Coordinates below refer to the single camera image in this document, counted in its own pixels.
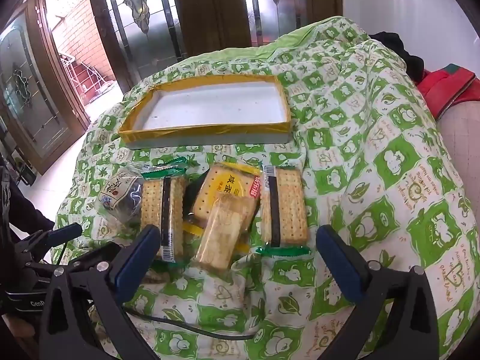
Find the dark green snack packet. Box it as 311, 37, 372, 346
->
185, 174, 211, 226

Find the green printed blanket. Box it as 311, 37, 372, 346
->
52, 16, 480, 360

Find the yellow cracker packet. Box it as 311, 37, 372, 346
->
182, 162, 263, 256

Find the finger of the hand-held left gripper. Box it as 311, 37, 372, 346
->
22, 223, 84, 254

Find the black cloth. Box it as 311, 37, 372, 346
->
369, 32, 426, 85

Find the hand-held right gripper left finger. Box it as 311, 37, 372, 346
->
38, 224, 162, 360

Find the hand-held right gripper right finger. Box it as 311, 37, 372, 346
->
316, 224, 439, 360

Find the red bag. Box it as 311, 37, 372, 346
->
416, 65, 480, 121

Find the black cable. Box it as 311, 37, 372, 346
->
122, 305, 261, 342

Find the cracker packet with green ends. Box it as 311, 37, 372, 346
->
255, 163, 312, 257
140, 156, 188, 267

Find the pale pink fabric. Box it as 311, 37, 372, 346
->
437, 99, 480, 181

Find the yellow-rimmed white tray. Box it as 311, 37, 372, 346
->
118, 74, 292, 148

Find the red staircase with white railing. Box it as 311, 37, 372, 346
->
58, 54, 115, 102

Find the wooden stained glass door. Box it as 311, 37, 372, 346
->
240, 0, 344, 47
0, 0, 91, 175
85, 0, 252, 94

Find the person's left forearm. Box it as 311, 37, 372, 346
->
0, 165, 55, 233

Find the clear packet of dark snack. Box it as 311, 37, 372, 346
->
94, 163, 151, 226

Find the small clear wafer packet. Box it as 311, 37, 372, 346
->
193, 197, 256, 271

